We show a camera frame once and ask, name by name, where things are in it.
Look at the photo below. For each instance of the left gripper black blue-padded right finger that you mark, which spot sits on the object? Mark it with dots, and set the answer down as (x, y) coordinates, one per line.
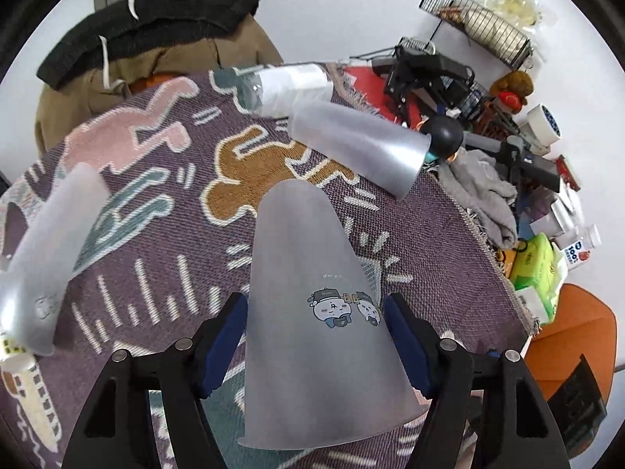
(517, 428)

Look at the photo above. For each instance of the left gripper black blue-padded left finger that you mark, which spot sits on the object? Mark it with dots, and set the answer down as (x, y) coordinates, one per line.
(115, 428)

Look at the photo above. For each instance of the frosted plastic cup with cartoon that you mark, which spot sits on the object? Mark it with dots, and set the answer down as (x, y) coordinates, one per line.
(321, 366)

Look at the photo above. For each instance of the white yellow paper cup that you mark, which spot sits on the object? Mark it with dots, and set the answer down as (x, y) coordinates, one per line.
(14, 358)

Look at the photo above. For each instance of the frosted plastic cup lying left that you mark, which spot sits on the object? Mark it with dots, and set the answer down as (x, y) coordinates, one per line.
(32, 290)

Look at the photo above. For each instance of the frosted plastic cup lying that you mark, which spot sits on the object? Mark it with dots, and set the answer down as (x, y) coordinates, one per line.
(388, 155)
(32, 290)

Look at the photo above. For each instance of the frosted plastic cup lying right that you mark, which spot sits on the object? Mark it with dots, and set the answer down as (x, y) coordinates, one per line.
(388, 155)

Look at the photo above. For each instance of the orange chair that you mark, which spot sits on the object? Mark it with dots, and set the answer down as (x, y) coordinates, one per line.
(583, 328)

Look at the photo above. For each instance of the green tissue pack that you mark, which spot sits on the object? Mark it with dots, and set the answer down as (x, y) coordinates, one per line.
(535, 266)

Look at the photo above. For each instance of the grey cloth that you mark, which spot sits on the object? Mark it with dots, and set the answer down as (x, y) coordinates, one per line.
(474, 183)

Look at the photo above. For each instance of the black-headed doll figure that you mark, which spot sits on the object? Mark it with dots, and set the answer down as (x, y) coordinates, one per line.
(446, 137)

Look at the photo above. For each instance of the white tape roll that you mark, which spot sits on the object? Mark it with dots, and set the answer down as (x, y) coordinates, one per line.
(543, 125)

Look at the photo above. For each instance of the brown chair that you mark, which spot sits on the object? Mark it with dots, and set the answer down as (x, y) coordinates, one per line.
(89, 94)

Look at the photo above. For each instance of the brown plush toy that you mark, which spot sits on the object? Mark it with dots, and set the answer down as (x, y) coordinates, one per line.
(516, 82)

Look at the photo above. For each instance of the clear plastic water bottle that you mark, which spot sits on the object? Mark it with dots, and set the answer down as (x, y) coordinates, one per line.
(271, 92)

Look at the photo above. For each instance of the black jacket on chair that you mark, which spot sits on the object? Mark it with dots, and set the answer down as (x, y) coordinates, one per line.
(126, 29)

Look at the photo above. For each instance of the black wire basket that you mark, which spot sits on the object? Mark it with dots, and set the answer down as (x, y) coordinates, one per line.
(490, 31)

